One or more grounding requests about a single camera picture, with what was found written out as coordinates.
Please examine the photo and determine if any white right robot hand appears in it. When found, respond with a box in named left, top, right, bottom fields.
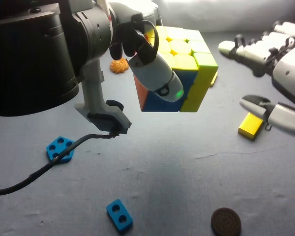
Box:
left=218, top=21, right=295, bottom=146

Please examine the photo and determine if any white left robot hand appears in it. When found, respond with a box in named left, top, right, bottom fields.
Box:
left=109, top=1, right=185, bottom=103

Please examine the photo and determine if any large colourful puzzle cube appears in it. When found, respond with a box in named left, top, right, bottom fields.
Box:
left=133, top=26, right=219, bottom=113

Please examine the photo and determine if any orange swirl cookie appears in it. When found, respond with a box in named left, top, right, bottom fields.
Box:
left=110, top=58, right=130, bottom=74

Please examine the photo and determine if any yellow rectangular block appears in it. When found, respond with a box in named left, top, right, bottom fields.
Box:
left=237, top=112, right=264, bottom=141

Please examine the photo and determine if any white backdrop sheet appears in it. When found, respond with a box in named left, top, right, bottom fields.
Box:
left=152, top=0, right=295, bottom=32

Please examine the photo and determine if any grey table cloth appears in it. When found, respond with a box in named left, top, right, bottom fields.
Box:
left=0, top=30, right=295, bottom=236

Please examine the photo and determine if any blue pentagon block with holes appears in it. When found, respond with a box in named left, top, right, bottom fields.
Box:
left=46, top=136, right=76, bottom=164

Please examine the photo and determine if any blue two-hole rectangular block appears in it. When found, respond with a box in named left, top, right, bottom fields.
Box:
left=106, top=198, right=134, bottom=234

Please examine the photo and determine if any dark chocolate sandwich cookie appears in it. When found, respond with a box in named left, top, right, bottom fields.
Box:
left=210, top=207, right=242, bottom=236

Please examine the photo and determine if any black camera cable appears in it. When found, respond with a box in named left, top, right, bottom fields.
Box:
left=0, top=132, right=118, bottom=197

